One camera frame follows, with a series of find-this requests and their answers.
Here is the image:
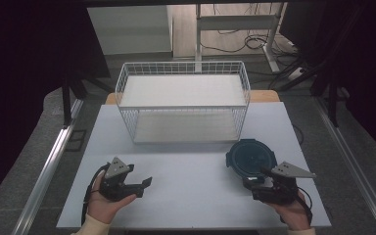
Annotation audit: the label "white desk frame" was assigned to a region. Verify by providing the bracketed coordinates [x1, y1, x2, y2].
[194, 2, 289, 74]

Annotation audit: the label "black metal stand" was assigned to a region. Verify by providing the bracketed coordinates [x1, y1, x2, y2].
[60, 72, 116, 129]
[275, 3, 366, 128]

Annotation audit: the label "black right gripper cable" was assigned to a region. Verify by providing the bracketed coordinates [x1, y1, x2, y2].
[296, 186, 314, 227]

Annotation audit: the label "white power strip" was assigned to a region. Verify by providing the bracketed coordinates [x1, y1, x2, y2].
[286, 66, 308, 81]

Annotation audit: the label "white wire rack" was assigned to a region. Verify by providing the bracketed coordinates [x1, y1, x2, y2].
[115, 60, 252, 146]

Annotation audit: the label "person's right hand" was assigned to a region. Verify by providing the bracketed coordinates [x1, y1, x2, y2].
[264, 190, 311, 231]

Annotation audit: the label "aluminium rail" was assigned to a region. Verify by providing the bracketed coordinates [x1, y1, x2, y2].
[313, 96, 376, 235]
[11, 98, 85, 235]

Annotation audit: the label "dark teal round container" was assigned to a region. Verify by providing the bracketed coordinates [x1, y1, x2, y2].
[225, 138, 279, 184]

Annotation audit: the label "wooden board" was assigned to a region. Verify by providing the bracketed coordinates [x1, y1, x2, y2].
[105, 89, 281, 106]

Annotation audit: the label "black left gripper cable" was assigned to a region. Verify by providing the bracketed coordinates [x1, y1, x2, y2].
[80, 163, 111, 227]

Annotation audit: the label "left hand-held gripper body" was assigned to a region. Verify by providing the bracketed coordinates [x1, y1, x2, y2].
[99, 157, 135, 202]

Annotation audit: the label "black floor cables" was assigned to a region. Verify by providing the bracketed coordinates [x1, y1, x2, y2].
[199, 3, 305, 91]

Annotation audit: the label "white cabinet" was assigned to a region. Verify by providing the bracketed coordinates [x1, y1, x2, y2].
[86, 4, 174, 57]

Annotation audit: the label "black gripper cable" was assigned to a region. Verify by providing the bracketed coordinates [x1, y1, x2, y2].
[296, 186, 314, 227]
[80, 163, 111, 227]

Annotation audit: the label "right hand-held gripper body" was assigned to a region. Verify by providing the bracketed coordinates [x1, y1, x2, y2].
[251, 161, 317, 207]

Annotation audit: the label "person's left hand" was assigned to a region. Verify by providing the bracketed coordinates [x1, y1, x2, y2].
[86, 170, 138, 225]

